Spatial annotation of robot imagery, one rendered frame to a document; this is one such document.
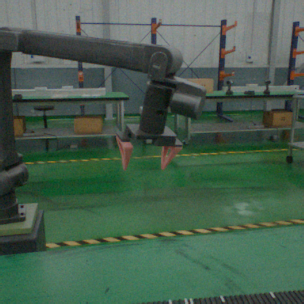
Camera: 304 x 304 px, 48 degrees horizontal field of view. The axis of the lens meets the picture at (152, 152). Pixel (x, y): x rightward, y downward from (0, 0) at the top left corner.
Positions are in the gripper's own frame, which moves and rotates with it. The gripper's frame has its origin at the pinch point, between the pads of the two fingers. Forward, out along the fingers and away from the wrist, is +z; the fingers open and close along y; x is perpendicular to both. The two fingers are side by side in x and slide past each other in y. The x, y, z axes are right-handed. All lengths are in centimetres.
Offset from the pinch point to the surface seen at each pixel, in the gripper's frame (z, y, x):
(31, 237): 30.2, -22.9, 15.5
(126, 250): 24.2, -0.9, -0.7
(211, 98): 76, 258, 363
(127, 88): 151, 235, 676
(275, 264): 16.7, 30.0, -19.9
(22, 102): 122, -4, 426
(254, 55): 31, 528, 629
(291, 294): 11.5, 20.9, -32.4
